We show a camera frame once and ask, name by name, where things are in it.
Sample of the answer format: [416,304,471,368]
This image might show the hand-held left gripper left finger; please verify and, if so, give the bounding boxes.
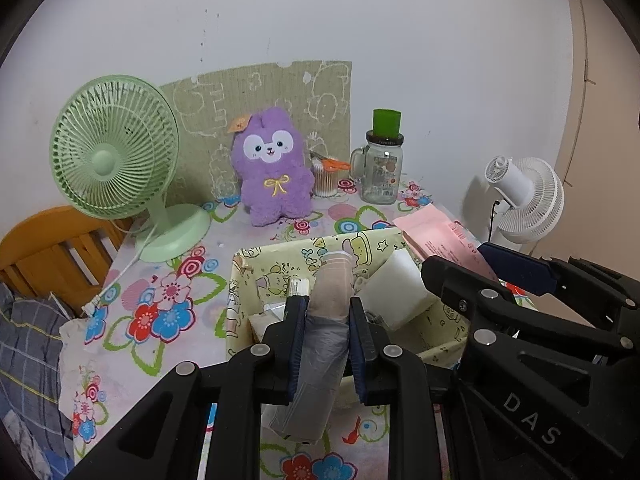
[65,294,310,480]

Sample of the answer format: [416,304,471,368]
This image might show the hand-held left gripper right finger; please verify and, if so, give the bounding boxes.
[348,296,451,480]

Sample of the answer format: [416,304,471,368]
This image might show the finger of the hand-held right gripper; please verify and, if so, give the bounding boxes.
[420,255,638,361]
[476,241,640,311]

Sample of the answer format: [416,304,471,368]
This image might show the translucent plastic roll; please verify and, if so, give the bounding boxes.
[270,251,353,443]

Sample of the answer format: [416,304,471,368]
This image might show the pink packet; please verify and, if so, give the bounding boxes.
[392,206,501,283]

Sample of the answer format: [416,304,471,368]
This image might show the white soft pad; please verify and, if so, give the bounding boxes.
[359,249,441,332]

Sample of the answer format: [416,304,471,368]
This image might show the yellow cartoon fabric box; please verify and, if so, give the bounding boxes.
[225,227,476,376]

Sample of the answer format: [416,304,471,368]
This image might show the white standing fan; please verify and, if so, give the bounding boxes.
[482,156,565,246]

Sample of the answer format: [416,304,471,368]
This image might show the glass jar with green lid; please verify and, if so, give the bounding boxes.
[349,108,405,205]

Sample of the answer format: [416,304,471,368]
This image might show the purple plush toy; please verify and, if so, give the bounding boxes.
[230,106,313,227]

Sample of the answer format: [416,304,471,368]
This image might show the cotton swab jar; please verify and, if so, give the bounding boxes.
[311,160,346,197]

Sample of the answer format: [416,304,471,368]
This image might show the orange scissors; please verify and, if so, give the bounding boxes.
[310,152,351,172]

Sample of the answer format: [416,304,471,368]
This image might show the beige door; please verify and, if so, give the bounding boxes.
[555,0,640,281]

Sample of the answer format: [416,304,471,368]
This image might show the green printed cardboard sheet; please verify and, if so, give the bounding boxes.
[160,61,352,201]

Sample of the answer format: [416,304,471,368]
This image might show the blue bed sheet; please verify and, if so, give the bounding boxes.
[0,410,76,480]

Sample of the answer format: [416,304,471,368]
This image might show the grey plaid pillow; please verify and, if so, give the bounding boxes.
[0,285,76,436]

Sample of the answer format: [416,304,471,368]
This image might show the green desk fan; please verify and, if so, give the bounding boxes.
[49,75,211,263]

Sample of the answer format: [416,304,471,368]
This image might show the wooden bed headboard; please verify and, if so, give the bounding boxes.
[0,205,133,316]

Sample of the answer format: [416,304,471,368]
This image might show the black fan power cable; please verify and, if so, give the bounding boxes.
[486,199,502,244]

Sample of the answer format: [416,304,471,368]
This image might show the white fan power cable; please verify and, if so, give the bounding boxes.
[82,220,166,317]

